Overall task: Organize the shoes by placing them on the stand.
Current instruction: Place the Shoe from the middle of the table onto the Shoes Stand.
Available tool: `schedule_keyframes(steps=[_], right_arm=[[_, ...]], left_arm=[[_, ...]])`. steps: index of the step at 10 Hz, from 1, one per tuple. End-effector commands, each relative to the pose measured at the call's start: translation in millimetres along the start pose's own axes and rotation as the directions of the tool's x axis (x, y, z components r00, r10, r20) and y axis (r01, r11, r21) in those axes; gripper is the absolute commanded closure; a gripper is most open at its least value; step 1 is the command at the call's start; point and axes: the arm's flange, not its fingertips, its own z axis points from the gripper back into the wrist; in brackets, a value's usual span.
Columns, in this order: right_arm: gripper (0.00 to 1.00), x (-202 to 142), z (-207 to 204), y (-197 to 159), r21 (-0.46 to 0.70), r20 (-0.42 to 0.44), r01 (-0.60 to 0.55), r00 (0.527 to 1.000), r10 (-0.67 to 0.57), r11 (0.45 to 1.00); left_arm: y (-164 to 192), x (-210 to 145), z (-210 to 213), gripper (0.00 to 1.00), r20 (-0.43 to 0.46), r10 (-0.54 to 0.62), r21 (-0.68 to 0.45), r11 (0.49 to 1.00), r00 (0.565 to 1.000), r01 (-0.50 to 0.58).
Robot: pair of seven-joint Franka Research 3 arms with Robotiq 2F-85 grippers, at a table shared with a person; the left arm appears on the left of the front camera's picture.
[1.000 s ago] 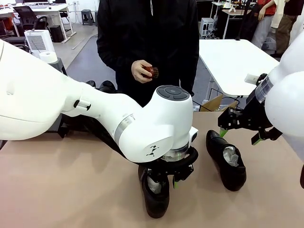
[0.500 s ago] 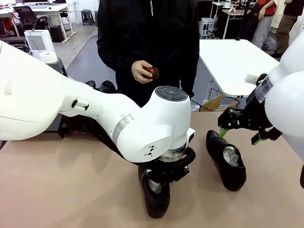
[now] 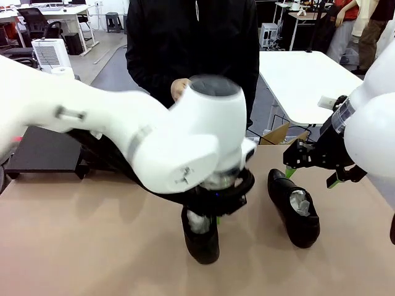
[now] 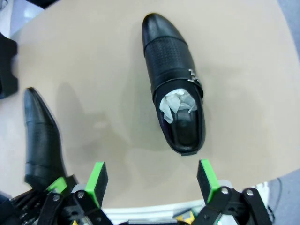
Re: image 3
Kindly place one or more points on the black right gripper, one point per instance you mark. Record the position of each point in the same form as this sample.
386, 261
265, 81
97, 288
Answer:
330, 151

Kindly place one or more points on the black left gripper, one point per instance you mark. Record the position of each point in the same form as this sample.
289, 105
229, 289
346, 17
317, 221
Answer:
210, 205

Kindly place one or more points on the white stuffing paper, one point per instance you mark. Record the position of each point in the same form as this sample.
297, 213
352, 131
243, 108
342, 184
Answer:
299, 202
199, 223

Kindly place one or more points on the black leather dress shoe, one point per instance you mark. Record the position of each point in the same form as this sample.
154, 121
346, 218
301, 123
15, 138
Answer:
277, 191
200, 249

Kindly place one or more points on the person's left forearm black sleeve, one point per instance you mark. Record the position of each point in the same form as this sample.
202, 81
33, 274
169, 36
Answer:
251, 98

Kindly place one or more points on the person's right forearm black sleeve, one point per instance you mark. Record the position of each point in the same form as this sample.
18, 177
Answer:
151, 83

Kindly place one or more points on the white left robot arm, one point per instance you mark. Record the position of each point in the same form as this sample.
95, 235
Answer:
185, 148

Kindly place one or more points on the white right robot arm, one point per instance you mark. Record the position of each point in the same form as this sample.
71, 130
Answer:
370, 138

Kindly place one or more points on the black shoe stand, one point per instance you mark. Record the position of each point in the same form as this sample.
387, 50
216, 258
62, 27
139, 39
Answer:
46, 151

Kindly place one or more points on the person's right hand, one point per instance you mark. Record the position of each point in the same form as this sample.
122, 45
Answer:
179, 89

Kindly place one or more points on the brown cardboard box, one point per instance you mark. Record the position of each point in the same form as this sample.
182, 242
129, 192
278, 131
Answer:
277, 135

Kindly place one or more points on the large white table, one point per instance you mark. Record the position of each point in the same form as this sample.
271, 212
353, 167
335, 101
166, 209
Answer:
302, 80

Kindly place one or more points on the grey plastic crate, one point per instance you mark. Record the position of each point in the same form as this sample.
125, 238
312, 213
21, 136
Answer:
348, 57

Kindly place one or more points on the mannequin in red top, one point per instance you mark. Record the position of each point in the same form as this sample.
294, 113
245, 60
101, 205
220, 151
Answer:
341, 40

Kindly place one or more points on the standing person dark clothes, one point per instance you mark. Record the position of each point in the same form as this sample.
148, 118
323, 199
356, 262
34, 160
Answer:
371, 43

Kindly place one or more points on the white computer case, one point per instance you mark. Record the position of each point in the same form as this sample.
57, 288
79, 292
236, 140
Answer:
268, 34

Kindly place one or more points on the mannequin in cream garment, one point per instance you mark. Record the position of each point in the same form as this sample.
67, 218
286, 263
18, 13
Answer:
359, 18

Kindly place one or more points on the brown-top desk white legs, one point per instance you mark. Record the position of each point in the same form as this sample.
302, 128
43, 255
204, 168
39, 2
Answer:
305, 14

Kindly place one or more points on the person in black jacket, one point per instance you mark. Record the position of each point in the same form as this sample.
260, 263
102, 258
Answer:
191, 46

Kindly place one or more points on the grey plastic step stool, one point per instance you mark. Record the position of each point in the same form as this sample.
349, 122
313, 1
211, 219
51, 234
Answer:
113, 21
126, 23

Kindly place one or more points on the black computer tower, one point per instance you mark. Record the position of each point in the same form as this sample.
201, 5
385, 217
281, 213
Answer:
74, 43

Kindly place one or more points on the white air purifier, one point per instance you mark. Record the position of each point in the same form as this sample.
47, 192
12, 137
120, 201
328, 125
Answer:
49, 55

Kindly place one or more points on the black padded office chair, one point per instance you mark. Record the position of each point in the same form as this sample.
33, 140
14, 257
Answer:
21, 52

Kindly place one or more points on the white office desk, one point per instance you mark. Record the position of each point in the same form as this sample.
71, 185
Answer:
61, 10

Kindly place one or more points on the black mesh office chair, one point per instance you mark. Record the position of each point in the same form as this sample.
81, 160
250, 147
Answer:
35, 20

